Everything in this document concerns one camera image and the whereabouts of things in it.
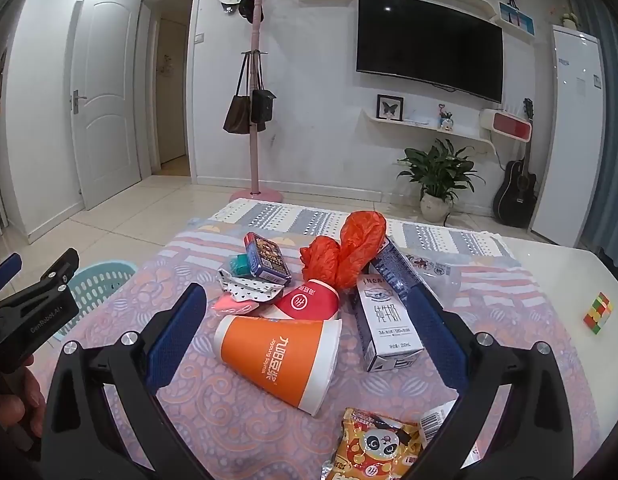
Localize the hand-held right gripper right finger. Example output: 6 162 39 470
396 280 577 480

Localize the blue card box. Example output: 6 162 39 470
243 232 293 287

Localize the panda snack packet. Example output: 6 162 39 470
323 406 422 480

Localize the brown handbag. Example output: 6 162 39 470
223 52 254 135

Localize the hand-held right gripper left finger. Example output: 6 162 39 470
40 282 225 480

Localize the clear printed plastic bag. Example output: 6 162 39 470
404 252 462 301

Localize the wall-mounted television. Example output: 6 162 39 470
355 0 504 104

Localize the blue grey curtain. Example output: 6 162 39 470
561 0 618 281

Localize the teal packet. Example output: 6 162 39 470
228 253 252 278

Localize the red paper cup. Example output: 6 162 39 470
274 278 341 322

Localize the framed butterfly picture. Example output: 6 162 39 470
376 94 405 122

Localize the teal plastic basket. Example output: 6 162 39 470
54 260 139 343

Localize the polka dot wrapper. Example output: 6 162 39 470
218 267 285 306

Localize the red and white box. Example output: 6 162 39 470
479 108 534 143

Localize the person's left hand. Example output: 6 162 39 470
0 367 46 440

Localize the colourful puzzle cube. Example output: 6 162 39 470
583 291 614 334

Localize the white barcode wrapper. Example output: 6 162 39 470
419 400 477 466

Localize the blue picture shelf box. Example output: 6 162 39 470
498 1 536 41

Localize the pink wrapper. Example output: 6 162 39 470
212 294 260 317

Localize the potted green plant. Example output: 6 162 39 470
398 139 484 223

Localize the white refrigerator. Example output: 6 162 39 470
531 24 607 248

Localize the orange plastic bag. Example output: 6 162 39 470
299 211 389 292

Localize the pink coat rack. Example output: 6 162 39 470
224 0 286 204

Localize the patterned tablecloth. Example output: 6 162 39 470
29 197 602 480

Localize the black handbag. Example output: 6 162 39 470
249 52 277 123

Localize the black acoustic guitar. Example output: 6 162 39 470
492 98 538 228

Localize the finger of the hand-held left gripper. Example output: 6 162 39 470
19 247 80 307
0 254 23 293

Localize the white milk carton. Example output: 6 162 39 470
350 274 424 373

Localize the white curved wall shelf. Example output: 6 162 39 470
360 110 494 153

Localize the orange paper cup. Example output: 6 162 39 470
213 314 343 417

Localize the white door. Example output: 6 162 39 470
69 0 142 211

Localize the dark blue milk carton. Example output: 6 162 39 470
370 237 440 306

